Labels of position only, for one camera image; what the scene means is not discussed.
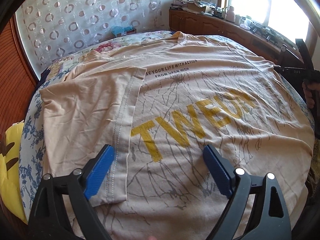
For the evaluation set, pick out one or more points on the yellow plush toy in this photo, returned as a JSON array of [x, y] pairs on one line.
[[10, 181]]

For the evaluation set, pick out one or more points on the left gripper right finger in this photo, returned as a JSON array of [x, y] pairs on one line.
[[269, 218]]

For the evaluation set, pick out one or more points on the clutter on sideboard top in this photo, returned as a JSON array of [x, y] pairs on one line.
[[207, 9]]

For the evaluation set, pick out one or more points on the person's right hand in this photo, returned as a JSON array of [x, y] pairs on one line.
[[307, 89]]

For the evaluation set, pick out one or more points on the floral bed quilt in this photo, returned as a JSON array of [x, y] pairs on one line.
[[32, 139]]

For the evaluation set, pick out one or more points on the blue item at headboard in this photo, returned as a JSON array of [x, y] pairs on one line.
[[119, 31]]

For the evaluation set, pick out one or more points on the white circle-patterned curtain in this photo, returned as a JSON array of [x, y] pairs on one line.
[[52, 29]]

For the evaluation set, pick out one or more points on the wooden slatted wardrobe door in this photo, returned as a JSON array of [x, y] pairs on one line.
[[18, 80]]

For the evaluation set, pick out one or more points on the window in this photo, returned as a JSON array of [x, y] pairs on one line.
[[284, 16]]

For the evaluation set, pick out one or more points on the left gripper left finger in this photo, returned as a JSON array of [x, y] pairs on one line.
[[48, 218]]

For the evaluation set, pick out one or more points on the beige printed t-shirt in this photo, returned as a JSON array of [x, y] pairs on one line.
[[187, 119]]

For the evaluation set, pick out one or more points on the white bottle on sideboard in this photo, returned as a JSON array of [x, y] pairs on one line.
[[230, 14]]

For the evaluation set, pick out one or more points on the wooden sideboard cabinet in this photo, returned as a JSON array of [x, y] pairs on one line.
[[197, 24]]

